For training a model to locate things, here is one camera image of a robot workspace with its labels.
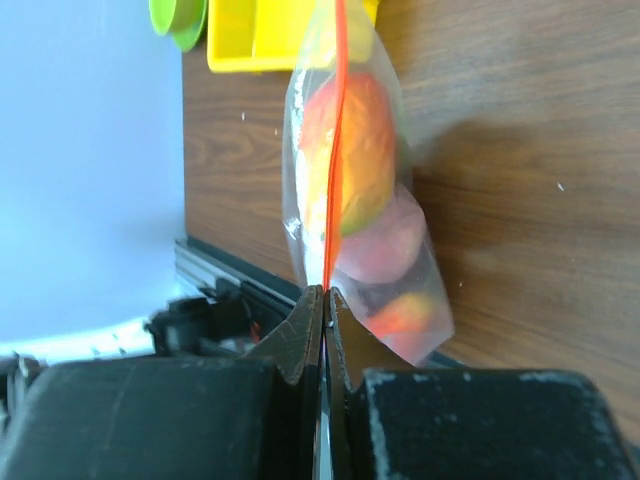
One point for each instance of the clear zip top bag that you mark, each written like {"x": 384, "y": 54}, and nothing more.
{"x": 314, "y": 257}

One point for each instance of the orange red fake mango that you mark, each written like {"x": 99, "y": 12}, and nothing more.
{"x": 368, "y": 147}

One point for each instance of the yellow plastic tray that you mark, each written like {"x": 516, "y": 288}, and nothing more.
{"x": 293, "y": 36}

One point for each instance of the pink fake meat pack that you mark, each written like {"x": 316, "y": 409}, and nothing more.
{"x": 385, "y": 250}

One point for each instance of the aluminium frame rail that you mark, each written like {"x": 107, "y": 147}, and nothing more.
{"x": 200, "y": 273}

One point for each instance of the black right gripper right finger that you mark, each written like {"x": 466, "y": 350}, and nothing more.
{"x": 350, "y": 350}

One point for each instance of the green plastic bowl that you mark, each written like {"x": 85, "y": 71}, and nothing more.
{"x": 182, "y": 20}

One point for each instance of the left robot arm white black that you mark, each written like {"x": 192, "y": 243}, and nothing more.
{"x": 223, "y": 320}

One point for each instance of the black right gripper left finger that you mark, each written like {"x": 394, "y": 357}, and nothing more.
{"x": 292, "y": 352}

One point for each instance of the red fake apple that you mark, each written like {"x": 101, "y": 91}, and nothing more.
{"x": 410, "y": 313}

